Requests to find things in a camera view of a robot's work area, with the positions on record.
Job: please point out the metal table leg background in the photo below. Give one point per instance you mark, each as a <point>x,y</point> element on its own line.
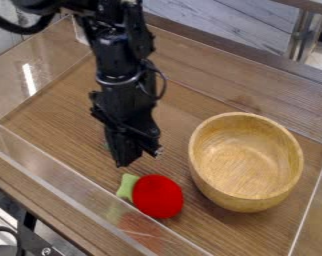
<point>304,35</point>

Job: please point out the wooden bowl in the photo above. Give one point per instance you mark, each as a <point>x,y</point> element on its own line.
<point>245,161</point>

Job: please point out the red plush fruit green stem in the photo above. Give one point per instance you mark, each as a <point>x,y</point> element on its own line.
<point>153,193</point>

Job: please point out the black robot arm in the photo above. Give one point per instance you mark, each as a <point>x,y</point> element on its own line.
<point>121,43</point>

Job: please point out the black stand under table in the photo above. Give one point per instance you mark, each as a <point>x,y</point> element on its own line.
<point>19,241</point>

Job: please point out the clear acrylic tray walls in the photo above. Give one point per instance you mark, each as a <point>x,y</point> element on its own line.
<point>55,168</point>

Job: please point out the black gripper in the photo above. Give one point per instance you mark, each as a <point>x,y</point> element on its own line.
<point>122,106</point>

